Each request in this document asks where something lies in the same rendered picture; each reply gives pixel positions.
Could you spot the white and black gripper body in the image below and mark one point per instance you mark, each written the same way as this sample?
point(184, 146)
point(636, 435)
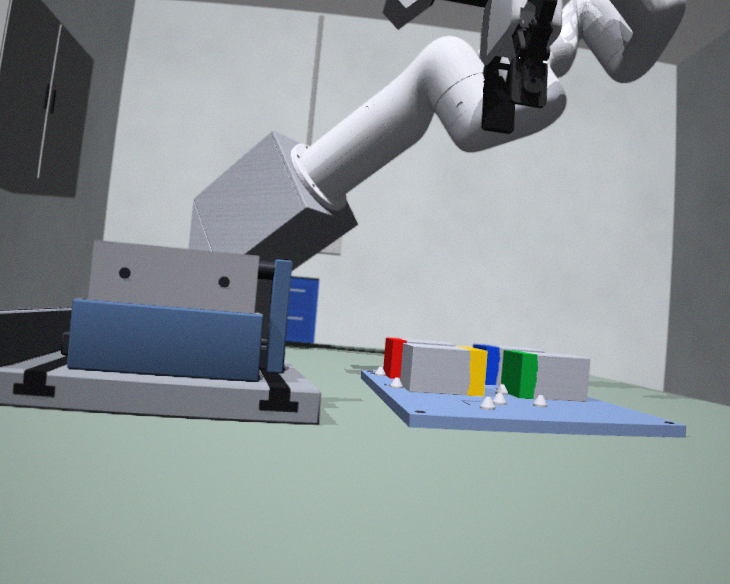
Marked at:
point(499, 21)

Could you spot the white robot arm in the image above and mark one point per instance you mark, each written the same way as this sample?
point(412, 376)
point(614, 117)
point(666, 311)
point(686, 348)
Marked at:
point(447, 78)

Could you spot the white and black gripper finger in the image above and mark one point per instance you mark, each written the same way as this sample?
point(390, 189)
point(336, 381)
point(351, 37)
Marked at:
point(497, 111)
point(529, 74)

